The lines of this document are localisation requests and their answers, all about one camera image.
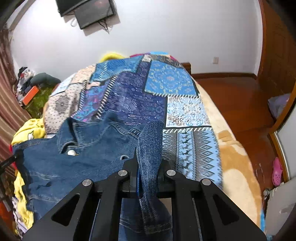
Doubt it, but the blue denim jacket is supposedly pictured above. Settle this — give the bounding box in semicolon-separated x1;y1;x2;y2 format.
14;113;172;240

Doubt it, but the clothes pile on left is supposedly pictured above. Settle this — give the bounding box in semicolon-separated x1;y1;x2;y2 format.
16;67;35;97

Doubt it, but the tan fleece blanket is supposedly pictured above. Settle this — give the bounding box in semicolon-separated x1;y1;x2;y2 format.
196;83;262;227

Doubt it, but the white cabinet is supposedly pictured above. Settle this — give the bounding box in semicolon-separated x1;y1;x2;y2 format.
265;108;295;240

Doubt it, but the pink croc shoe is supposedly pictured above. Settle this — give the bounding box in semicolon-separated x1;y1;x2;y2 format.
271;157;283;187

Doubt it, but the yellow cartoon blanket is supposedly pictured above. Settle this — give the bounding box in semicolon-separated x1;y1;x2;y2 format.
11;118;46;232

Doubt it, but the green patterned bag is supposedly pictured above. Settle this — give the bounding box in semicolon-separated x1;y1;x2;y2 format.
24;87;54;118

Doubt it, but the striped curtain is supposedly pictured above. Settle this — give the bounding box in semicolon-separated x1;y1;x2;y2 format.
0;27;31;161

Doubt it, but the blue patchwork bedsheet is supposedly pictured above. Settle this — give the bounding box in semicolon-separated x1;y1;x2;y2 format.
44;53;223;187

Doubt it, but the purple cloth on floor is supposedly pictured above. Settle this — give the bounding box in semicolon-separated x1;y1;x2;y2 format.
268;93;290;119

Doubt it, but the orange box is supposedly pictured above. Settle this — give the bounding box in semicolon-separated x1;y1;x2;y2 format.
22;86;40;105

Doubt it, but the dark green cushion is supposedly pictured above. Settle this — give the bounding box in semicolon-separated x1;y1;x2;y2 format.
30;73;61;86

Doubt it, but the wooden door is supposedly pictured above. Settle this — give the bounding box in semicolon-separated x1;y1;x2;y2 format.
257;1;295;97

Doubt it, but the wall socket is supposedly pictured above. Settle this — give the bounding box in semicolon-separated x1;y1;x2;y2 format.
212;57;219;64

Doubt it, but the wall mounted television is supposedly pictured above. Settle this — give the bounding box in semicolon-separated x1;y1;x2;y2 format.
56;0;115;30

